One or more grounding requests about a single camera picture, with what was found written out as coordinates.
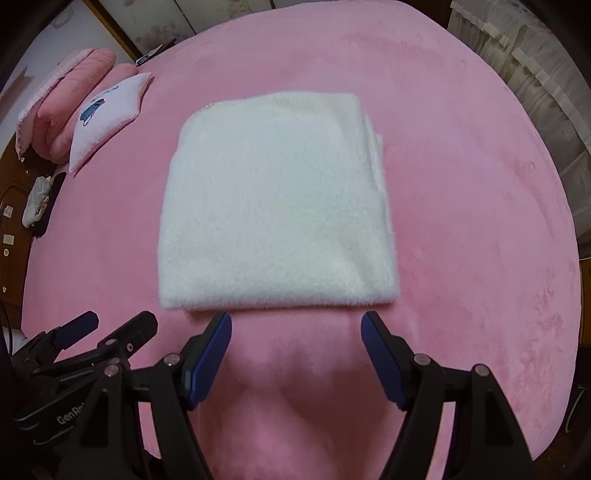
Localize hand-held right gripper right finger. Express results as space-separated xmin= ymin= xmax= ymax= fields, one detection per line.
xmin=361 ymin=311 xmax=543 ymax=480

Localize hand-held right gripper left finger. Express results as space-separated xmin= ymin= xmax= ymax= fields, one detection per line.
xmin=60 ymin=311 xmax=233 ymax=480

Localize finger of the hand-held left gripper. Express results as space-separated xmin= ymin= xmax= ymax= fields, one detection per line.
xmin=9 ymin=311 xmax=100 ymax=370
xmin=41 ymin=311 xmax=158 ymax=377

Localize white fuzzy sweater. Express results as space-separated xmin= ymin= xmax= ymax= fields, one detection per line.
xmin=157 ymin=91 xmax=402 ymax=311

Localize wooden headboard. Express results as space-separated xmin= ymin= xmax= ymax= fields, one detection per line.
xmin=0 ymin=134 xmax=33 ymax=324

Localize black cloth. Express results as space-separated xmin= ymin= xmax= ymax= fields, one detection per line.
xmin=32 ymin=172 xmax=68 ymax=238

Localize white soft toy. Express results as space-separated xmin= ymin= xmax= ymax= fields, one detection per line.
xmin=22 ymin=174 xmax=51 ymax=228

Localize pink fleece blanket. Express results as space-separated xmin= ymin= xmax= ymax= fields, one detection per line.
xmin=18 ymin=0 xmax=583 ymax=480

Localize pale pillow with blue print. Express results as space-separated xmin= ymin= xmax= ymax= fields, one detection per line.
xmin=68 ymin=71 xmax=155 ymax=178

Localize pink folded quilt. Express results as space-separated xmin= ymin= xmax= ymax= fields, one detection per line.
xmin=15 ymin=47 xmax=117 ymax=160

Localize small dark object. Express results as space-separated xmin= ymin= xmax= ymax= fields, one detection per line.
xmin=136 ymin=39 xmax=178 ymax=65

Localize wooden wardrobe with floral doors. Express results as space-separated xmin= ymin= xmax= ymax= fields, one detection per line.
xmin=60 ymin=0 xmax=278 ymax=63

